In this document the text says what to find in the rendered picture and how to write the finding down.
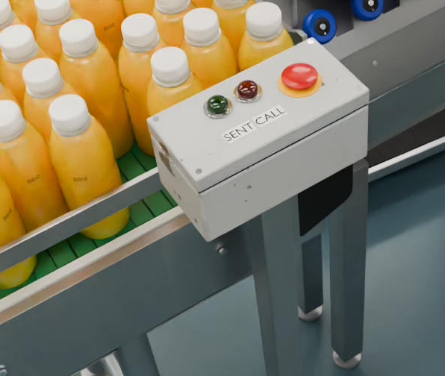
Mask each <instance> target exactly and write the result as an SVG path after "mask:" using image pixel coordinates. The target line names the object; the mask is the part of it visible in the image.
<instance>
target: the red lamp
mask: <svg viewBox="0 0 445 376"><path fill-rule="evenodd" d="M258 91H259V90H258V85H257V84H256V83H255V82H254V81H251V80H244V81H241V82H240V83H239V84H238V85H237V95H238V96H239V97H241V98H244V99H249V98H254V97H255V96H256V95H257V94H258Z"/></svg>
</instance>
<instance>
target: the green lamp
mask: <svg viewBox="0 0 445 376"><path fill-rule="evenodd" d="M206 107H207V110H208V112H209V113H212V114H221V113H224V112H226V111H227V109H228V100H227V98H226V97H225V96H223V95H213V96H211V97H210V98H209V99H208V100H207V104H206Z"/></svg>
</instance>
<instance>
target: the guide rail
mask: <svg viewBox="0 0 445 376"><path fill-rule="evenodd" d="M163 188H164V185H163V184H162V183H161V179H160V175H159V171H158V167H155V168H153V169H152V170H150V171H148V172H146V173H144V174H142V175H140V176H138V177H136V178H134V179H132V180H130V181H128V182H126V183H124V184H123V185H121V186H119V187H117V188H115V189H112V190H111V191H109V192H106V193H105V194H103V195H100V196H99V197H97V198H94V199H93V200H92V201H89V202H87V203H86V204H83V205H81V206H80V207H77V208H75V209H74V210H71V211H69V212H68V213H65V214H64V215H62V216H60V217H58V218H56V219H54V220H52V221H50V222H48V223H46V224H44V225H42V226H40V227H38V228H36V229H34V230H33V231H31V232H29V233H27V234H25V235H23V236H21V237H19V238H17V239H15V240H13V241H11V242H9V243H7V244H5V245H3V246H2V247H0V273H1V272H3V271H4V270H6V269H9V268H10V267H12V266H15V265H16V264H18V263H20V262H22V261H23V260H26V259H28V258H29V257H32V256H34V255H35V254H38V253H39V252H41V251H43V250H45V249H47V248H49V247H51V246H53V245H55V244H56V243H58V242H60V241H62V240H64V239H66V238H68V237H70V236H72V235H74V234H76V233H78V232H79V231H82V230H83V229H85V228H88V227H89V226H91V225H93V224H95V223H97V222H99V221H101V220H103V219H105V218H107V217H109V216H110V215H112V214H114V213H116V212H118V211H120V210H122V209H124V208H126V207H128V206H129V205H131V204H133V203H135V202H137V201H139V200H141V199H143V198H145V197H146V196H148V195H151V194H152V193H154V192H157V191H158V190H160V189H163Z"/></svg>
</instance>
